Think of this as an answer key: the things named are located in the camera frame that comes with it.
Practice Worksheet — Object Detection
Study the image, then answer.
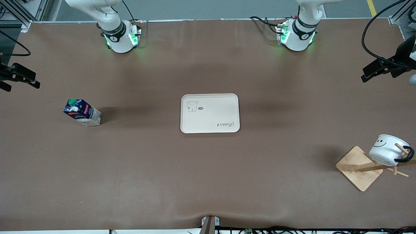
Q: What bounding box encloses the blue milk carton green cap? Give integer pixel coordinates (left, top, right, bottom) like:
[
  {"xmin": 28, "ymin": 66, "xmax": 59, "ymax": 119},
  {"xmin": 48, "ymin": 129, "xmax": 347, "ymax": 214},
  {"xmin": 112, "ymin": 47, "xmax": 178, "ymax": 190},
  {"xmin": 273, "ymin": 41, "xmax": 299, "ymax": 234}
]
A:
[{"xmin": 63, "ymin": 99, "xmax": 102, "ymax": 127}]

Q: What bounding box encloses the white smiley cup black handle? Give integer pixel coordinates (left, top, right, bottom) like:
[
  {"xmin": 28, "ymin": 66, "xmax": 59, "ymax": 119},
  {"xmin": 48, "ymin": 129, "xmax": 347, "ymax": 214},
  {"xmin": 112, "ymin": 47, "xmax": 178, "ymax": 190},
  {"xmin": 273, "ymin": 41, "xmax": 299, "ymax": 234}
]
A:
[{"xmin": 369, "ymin": 134, "xmax": 415, "ymax": 167}]

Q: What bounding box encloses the wooden cup rack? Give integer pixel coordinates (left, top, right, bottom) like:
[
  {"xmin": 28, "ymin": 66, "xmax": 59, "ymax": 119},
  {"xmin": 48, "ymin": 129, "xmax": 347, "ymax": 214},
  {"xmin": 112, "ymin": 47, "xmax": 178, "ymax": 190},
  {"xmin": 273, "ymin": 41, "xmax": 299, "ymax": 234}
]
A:
[{"xmin": 336, "ymin": 143, "xmax": 416, "ymax": 192}]

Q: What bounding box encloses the brown table cover mat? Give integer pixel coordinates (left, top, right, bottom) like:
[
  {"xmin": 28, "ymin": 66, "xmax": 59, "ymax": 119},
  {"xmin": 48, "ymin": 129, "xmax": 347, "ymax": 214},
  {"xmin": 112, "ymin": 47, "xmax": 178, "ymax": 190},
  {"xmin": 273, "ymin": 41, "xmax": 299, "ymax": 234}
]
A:
[{"xmin": 0, "ymin": 19, "xmax": 416, "ymax": 232}]

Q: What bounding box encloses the beige plastic tray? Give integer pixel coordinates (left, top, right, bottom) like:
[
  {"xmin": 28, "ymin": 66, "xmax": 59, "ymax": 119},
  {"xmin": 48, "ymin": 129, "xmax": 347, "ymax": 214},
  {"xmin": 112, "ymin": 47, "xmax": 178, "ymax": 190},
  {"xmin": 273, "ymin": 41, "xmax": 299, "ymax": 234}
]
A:
[{"xmin": 180, "ymin": 94, "xmax": 241, "ymax": 134}]

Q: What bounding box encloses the metal table edge clamp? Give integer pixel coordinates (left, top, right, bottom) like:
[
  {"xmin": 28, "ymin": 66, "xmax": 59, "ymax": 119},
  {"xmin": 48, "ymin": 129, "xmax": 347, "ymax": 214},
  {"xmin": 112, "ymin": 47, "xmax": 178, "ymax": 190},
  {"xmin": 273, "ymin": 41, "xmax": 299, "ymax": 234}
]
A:
[{"xmin": 201, "ymin": 215, "xmax": 220, "ymax": 234}]

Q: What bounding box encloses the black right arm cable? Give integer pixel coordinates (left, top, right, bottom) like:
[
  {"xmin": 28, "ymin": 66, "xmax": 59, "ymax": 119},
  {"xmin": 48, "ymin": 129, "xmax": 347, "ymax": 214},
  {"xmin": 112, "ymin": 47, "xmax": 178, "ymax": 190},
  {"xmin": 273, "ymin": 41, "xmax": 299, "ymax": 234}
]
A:
[{"xmin": 0, "ymin": 31, "xmax": 32, "ymax": 57}]

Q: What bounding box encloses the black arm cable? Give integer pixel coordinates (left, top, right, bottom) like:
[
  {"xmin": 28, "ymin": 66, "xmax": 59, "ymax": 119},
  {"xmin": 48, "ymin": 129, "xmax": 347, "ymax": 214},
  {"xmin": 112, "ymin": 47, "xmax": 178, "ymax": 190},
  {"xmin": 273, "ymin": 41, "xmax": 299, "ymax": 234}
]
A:
[
  {"xmin": 362, "ymin": 0, "xmax": 412, "ymax": 69},
  {"xmin": 0, "ymin": 31, "xmax": 32, "ymax": 57}
]

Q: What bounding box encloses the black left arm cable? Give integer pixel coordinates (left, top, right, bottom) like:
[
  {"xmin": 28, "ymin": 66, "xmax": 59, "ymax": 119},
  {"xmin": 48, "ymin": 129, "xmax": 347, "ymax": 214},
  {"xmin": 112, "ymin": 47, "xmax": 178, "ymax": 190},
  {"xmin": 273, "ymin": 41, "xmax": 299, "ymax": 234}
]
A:
[{"xmin": 362, "ymin": 0, "xmax": 412, "ymax": 69}]

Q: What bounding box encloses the aluminium frame profile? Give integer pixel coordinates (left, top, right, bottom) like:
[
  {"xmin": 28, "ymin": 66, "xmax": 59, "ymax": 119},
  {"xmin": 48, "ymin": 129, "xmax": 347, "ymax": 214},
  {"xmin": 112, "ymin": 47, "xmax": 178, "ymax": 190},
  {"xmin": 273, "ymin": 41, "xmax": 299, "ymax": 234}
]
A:
[
  {"xmin": 388, "ymin": 0, "xmax": 416, "ymax": 33},
  {"xmin": 0, "ymin": 0, "xmax": 49, "ymax": 33}
]

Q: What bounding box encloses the black base cable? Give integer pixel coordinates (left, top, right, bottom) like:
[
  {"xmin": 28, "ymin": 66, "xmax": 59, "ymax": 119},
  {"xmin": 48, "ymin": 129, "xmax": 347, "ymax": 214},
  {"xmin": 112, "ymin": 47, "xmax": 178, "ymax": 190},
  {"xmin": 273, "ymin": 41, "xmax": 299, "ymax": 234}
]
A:
[
  {"xmin": 249, "ymin": 16, "xmax": 286, "ymax": 37},
  {"xmin": 121, "ymin": 0, "xmax": 143, "ymax": 23}
]

